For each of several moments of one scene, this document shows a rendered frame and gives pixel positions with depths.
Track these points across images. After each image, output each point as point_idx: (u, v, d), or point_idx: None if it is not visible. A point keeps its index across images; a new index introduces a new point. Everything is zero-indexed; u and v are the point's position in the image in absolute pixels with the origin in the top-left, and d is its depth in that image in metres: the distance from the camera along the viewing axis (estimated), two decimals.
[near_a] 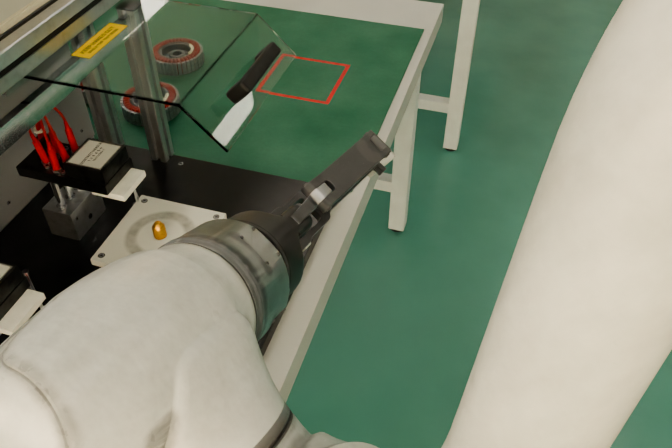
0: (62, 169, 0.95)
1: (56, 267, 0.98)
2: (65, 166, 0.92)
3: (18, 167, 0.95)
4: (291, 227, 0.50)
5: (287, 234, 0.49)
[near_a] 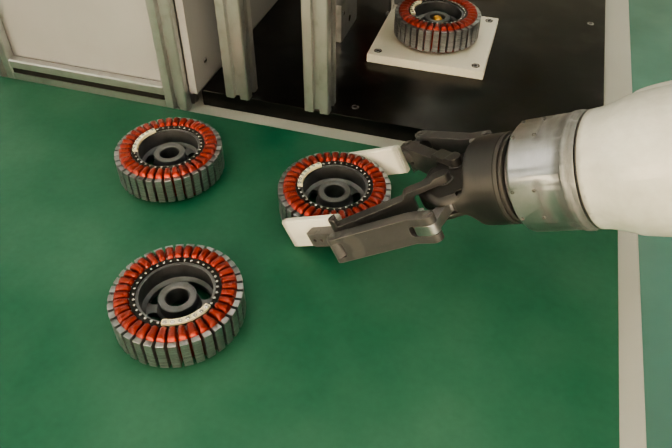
0: None
1: None
2: None
3: None
4: (466, 203, 0.53)
5: (477, 200, 0.52)
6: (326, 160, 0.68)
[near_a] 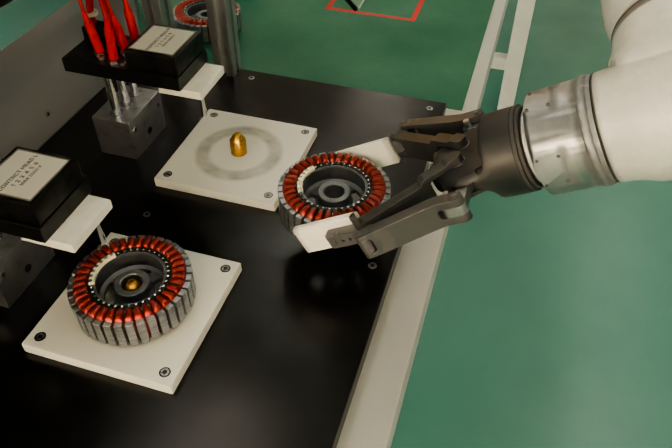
0: (121, 61, 0.74)
1: (110, 188, 0.77)
2: (126, 53, 0.72)
3: (65, 58, 0.75)
4: (487, 180, 0.55)
5: (498, 174, 0.54)
6: (317, 163, 0.68)
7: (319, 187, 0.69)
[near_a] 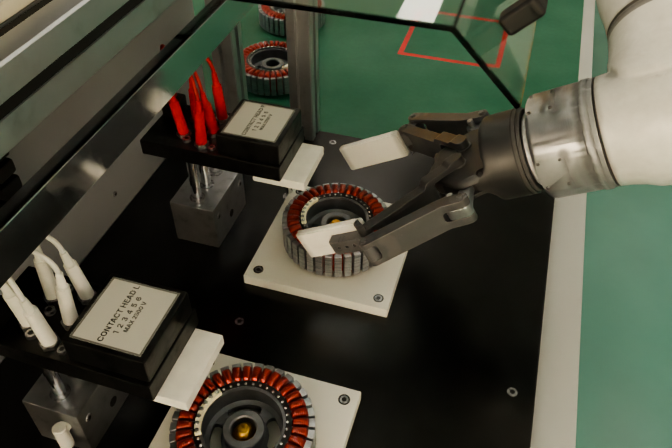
0: (209, 144, 0.64)
1: (193, 286, 0.67)
2: (219, 138, 0.62)
3: (144, 140, 0.65)
4: (488, 182, 0.55)
5: (499, 177, 0.54)
6: (320, 194, 0.71)
7: (322, 217, 0.72)
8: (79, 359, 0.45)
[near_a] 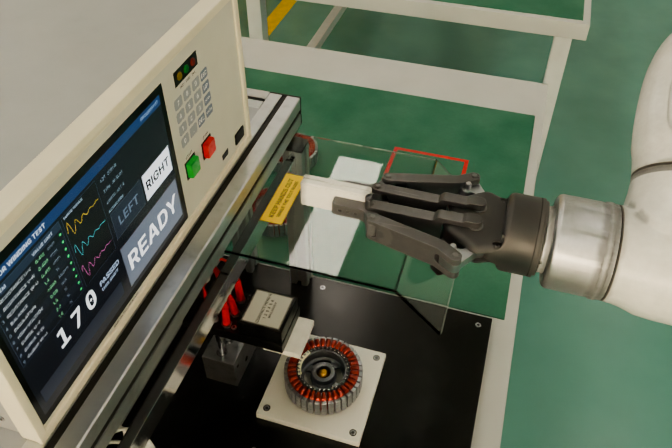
0: (232, 323, 0.90)
1: (219, 420, 0.93)
2: (239, 324, 0.88)
3: (185, 320, 0.90)
4: None
5: None
6: (312, 347, 0.97)
7: (313, 363, 0.97)
8: None
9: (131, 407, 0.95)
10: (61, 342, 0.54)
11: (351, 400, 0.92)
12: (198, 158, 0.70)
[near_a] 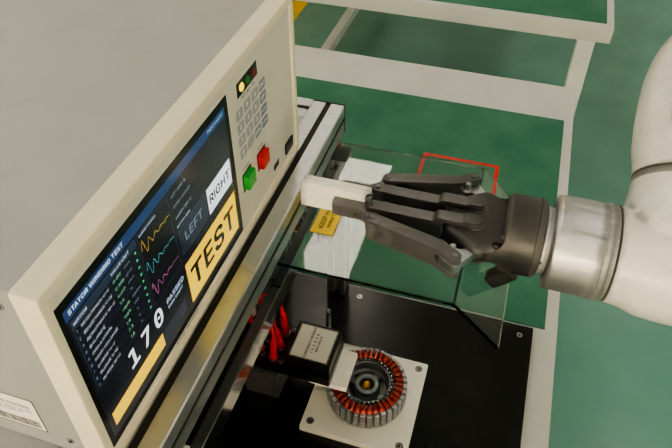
0: (278, 357, 0.92)
1: (262, 433, 0.92)
2: (287, 358, 0.89)
3: (232, 353, 0.92)
4: None
5: None
6: None
7: (355, 375, 0.96)
8: None
9: None
10: (132, 362, 0.52)
11: (396, 413, 0.91)
12: (255, 170, 0.69)
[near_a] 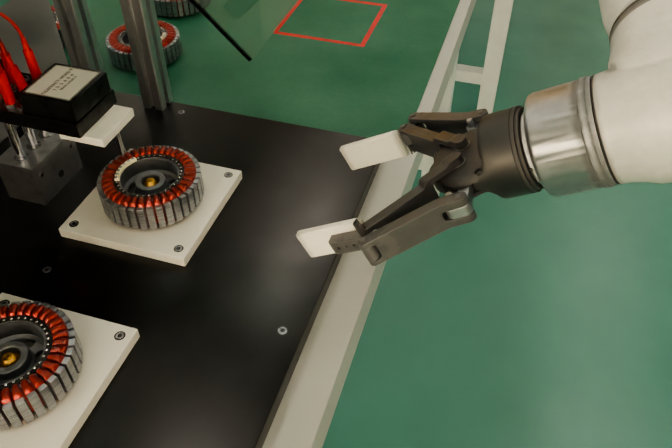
0: (19, 104, 0.69)
1: (12, 239, 0.72)
2: (21, 97, 0.66)
3: None
4: None
5: None
6: (140, 154, 0.76)
7: None
8: None
9: None
10: None
11: (181, 211, 0.71)
12: None
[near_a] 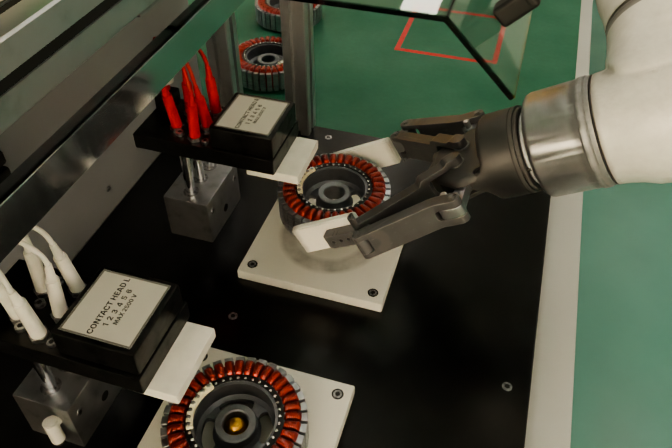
0: (202, 138, 0.64)
1: (186, 281, 0.67)
2: (212, 131, 0.61)
3: (137, 134, 0.64)
4: None
5: None
6: (318, 163, 0.68)
7: (320, 188, 0.69)
8: (68, 351, 0.45)
9: None
10: None
11: None
12: None
